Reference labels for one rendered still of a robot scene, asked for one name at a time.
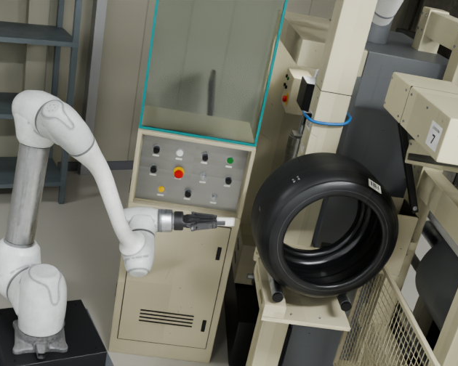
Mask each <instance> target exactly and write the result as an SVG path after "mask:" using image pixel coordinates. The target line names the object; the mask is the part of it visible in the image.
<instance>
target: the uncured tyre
mask: <svg viewBox="0 0 458 366"><path fill-rule="evenodd" d="M298 158H299V160H300V162H301V163H302V164H301V163H300V162H299V160H298ZM298 175H300V177H301V178H302V179H301V180H299V181H298V182H295V183H294V184H292V182H291V179H293V178H295V177H296V176H298ZM369 179H370V180H372V181H373V182H375V183H377V184H378V185H379V186H381V192H382V194H381V193H379V192H378V191H376V190H374V189H373V188H371V187H370V186H369ZM334 196H345V197H350V198H355V199H358V210H357V214H356V217H355V220H354V222H353V224H352V226H351V227H350V229H349V230H348V231H347V232H346V233H345V234H344V235H343V236H342V237H341V238H340V239H339V240H338V241H336V242H335V243H332V244H331V245H328V246H326V247H324V248H319V249H314V250H302V249H298V248H293V247H291V246H289V245H287V244H286V243H284V237H285V234H286V231H287V229H288V227H289V225H290V223H291V222H292V220H293V219H294V217H295V216H296V215H297V214H298V213H299V212H300V211H301V210H302V209H304V208H305V207H307V206H308V205H310V204H311V203H314V202H316V201H317V200H320V199H323V198H329V197H334ZM260 205H261V207H262V208H261V210H260V212H259V211H258V209H259V207H260ZM251 229H252V236H253V238H254V242H255V245H256V247H257V250H258V253H259V255H260V259H261V261H262V264H263V266H264V267H265V269H266V270H267V272H268V273H269V275H270V276H271V277H272V278H273V279H274V280H275V281H276V282H278V283H279V284H280V285H282V286H283V287H284V288H286V289H287V290H290V291H291V292H293V293H296V294H299V295H301V296H307V297H312V298H329V297H335V296H341V295H343V294H346V293H349V292H351V291H354V290H356V289H358V288H360V287H361V286H363V285H365V284H367V282H369V281H370V280H372V279H373V278H374V277H375V276H376V275H377V274H378V273H379V272H380V271H381V270H382V269H383V267H384V266H385V265H386V263H387V262H388V260H389V259H390V257H391V255H392V253H393V251H394V248H395V245H396V242H397V239H398V215H397V211H396V208H395V204H394V202H393V199H392V198H391V196H390V194H389V192H388V191H387V190H386V189H385V187H384V186H383V185H382V184H381V183H380V182H379V181H378V180H377V179H376V177H375V176H374V175H373V174H372V173H371V172H370V171H369V170H368V169H367V168H366V167H365V166H363V165H362V164H361V163H359V162H358V161H356V160H354V159H352V158H349V157H347V156H344V155H339V154H336V153H331V152H315V153H310V154H306V155H301V156H299V157H296V158H294V159H291V160H289V161H288V162H286V163H284V164H283V165H281V166H280V167H278V168H277V169H276V170H275V171H274V172H273V173H272V174H271V175H270V176H269V177H268V178H267V179H266V180H265V181H264V183H263V184H262V186H261V188H260V189H259V191H258V193H257V195H256V198H255V199H254V204H253V207H252V214H251Z"/></svg>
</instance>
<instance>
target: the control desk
mask: <svg viewBox="0 0 458 366"><path fill-rule="evenodd" d="M255 153H256V147H253V146H248V145H240V144H235V143H230V142H221V141H217V140H212V139H203V138H198V137H190V136H185V135H180V134H172V133H167V132H162V131H154V130H149V129H141V128H139V129H138V134H137V144H136V149H135V154H134V163H133V169H132V178H131V181H130V186H129V201H128V207H127V208H131V207H151V208H156V209H172V211H173V213H174V212H175V211H183V214H184V215H186V214H191V211H195V212H197V213H203V214H214V215H217V217H219V218H235V223H234V226H217V228H215V229H203V230H196V231H193V232H191V228H186V227H183V230H182V231H180V230H174V229H172V232H156V234H155V256H154V262H153V266H152V268H151V270H150V271H149V273H147V274H146V275H145V276H143V277H133V276H131V275H130V274H129V273H128V272H127V271H126V268H125V266H124V260H123V257H122V255H121V260H120V266H119V272H118V282H117V284H116V294H115V297H116V298H115V304H114V309H113V319H112V327H111V337H110V343H109V349H108V351H111V352H117V353H124V354H136V355H142V356H149V357H160V358H167V359H178V360H185V361H191V362H203V363H209V362H210V359H211V355H212V349H213V345H214V339H215V336H216V332H217V326H218V322H219V318H220V312H221V308H222V303H223V299H224V295H225V289H226V285H227V281H228V275H229V271H230V265H231V262H232V258H233V252H234V248H235V245H236V239H237V235H238V229H239V225H240V222H241V216H242V212H243V209H244V202H245V199H246V193H247V189H248V185H249V179H250V176H251V172H252V166H253V162H254V156H255Z"/></svg>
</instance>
